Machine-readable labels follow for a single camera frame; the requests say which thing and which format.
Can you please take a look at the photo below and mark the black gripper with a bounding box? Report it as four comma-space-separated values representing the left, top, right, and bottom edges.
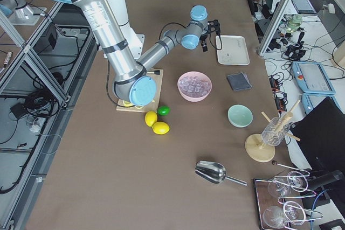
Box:
201, 19, 220, 52

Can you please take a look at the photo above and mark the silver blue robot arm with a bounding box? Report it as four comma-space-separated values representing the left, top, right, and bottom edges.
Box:
53, 0, 211, 106

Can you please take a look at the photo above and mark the pink bowl of ice cubes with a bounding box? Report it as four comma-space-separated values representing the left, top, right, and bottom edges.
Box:
177, 71, 212, 102

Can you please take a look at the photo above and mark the wooden cup tree stand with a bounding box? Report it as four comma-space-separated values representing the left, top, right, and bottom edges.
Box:
245, 100, 300, 162

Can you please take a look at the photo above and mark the steel ice scoop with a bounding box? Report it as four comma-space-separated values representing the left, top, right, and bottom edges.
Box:
195, 161, 247, 186

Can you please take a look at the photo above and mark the cream rectangular tray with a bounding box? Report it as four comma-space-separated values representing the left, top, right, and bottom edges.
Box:
216, 35, 250, 66

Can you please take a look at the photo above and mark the grey folded cloth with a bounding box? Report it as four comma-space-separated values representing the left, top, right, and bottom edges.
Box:
226, 72, 252, 92

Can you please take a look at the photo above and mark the green lime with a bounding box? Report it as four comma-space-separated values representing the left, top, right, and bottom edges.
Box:
157, 106, 170, 116

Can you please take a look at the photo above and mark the wooden cutting board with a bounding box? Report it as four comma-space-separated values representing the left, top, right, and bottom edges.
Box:
116, 69, 163, 113

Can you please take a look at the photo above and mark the green ceramic bowl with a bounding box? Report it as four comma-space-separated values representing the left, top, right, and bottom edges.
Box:
227, 104, 253, 128

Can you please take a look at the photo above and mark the yellow lemon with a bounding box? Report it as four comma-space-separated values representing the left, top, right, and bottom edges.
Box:
152, 121, 170, 135
144, 110, 158, 127

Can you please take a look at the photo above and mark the blue teach pendant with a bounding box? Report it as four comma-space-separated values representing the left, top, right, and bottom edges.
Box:
301, 93, 335, 115
292, 61, 336, 95

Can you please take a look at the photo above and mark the clear textured glass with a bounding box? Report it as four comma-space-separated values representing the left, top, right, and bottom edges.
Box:
261, 117, 291, 147

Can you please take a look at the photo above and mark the wine glass in holder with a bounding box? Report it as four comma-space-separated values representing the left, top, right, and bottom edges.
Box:
267, 171, 308, 198

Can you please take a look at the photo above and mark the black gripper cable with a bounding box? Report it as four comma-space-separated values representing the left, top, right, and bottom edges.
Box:
158, 22, 223, 51

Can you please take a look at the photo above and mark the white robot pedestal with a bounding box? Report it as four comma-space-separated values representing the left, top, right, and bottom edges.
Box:
107, 0, 144, 60

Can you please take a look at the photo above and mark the aluminium frame post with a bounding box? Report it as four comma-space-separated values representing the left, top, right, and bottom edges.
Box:
257, 0, 291, 58

